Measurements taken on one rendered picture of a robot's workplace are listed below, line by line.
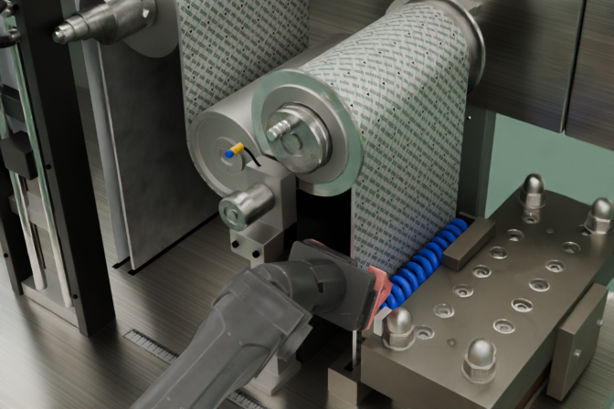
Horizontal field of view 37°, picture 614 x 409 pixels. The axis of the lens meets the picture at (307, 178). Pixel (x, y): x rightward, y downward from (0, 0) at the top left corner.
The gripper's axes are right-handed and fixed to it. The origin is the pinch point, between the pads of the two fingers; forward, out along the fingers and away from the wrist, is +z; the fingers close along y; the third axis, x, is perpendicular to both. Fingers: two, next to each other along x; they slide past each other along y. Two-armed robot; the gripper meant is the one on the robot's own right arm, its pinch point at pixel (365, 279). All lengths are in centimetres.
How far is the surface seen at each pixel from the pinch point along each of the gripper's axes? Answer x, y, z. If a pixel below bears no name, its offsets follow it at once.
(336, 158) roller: 13.4, -2.1, -10.7
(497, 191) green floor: -7, -61, 199
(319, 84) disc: 20.3, -4.4, -14.4
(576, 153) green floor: 11, -50, 231
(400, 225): 6.4, -0.4, 5.5
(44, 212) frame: -6.7, -41.1, -10.8
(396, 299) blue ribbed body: -2.0, 2.2, 5.1
